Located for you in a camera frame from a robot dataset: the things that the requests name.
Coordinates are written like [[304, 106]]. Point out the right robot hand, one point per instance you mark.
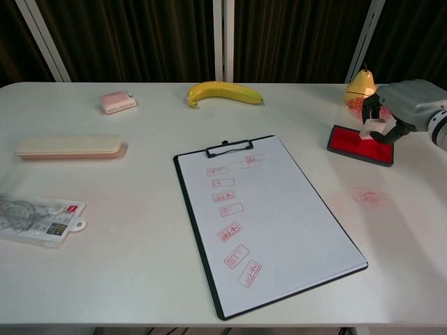
[[408, 101]]

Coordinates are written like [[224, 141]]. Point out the small clear red stamp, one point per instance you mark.
[[372, 127]]

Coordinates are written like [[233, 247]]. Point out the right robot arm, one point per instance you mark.
[[439, 129]]

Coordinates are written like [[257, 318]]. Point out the yellow pear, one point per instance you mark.
[[363, 83]]

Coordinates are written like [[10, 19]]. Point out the black pleated curtain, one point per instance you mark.
[[14, 45], [297, 38], [415, 38], [139, 38]]

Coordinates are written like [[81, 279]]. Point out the red ink pad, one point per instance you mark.
[[349, 143]]

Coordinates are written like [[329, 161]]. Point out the white stamped paper sheet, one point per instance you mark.
[[279, 216]]

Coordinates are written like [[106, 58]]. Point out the yellow banana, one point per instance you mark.
[[223, 91]]

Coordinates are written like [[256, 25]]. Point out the black clipboard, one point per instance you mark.
[[210, 152]]

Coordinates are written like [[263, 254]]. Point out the pink tissue pack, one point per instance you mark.
[[117, 101]]

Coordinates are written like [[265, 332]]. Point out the beige pencil case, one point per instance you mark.
[[70, 147]]

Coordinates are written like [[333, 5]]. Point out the clear ruler set pack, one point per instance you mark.
[[35, 220]]

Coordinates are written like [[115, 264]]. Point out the white metal frame post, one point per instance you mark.
[[368, 31], [42, 40], [223, 40]]

